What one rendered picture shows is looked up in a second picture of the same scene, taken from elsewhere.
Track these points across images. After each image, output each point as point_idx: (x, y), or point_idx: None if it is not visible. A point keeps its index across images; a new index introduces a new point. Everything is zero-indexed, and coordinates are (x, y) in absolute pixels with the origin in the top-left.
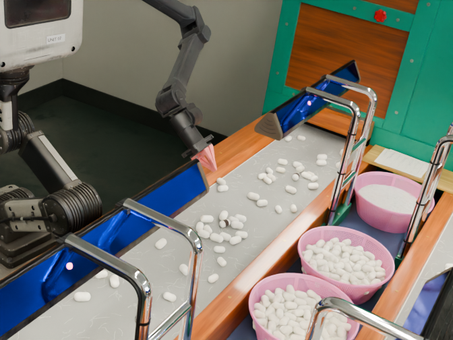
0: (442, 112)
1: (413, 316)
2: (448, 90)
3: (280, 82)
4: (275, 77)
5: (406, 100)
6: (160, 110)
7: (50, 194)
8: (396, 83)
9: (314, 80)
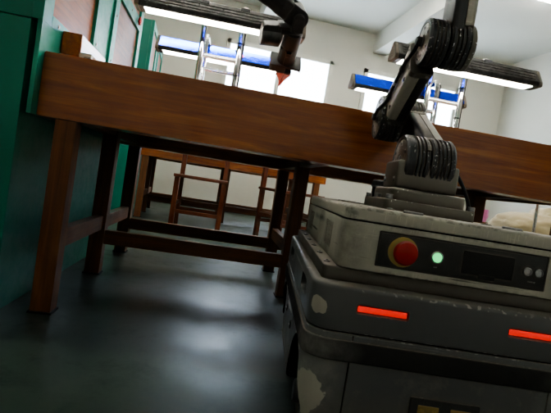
0: (104, 42)
1: (378, 84)
2: (107, 22)
3: (52, 10)
4: (49, 2)
5: (99, 32)
6: (306, 24)
7: (421, 102)
8: (97, 15)
9: (64, 9)
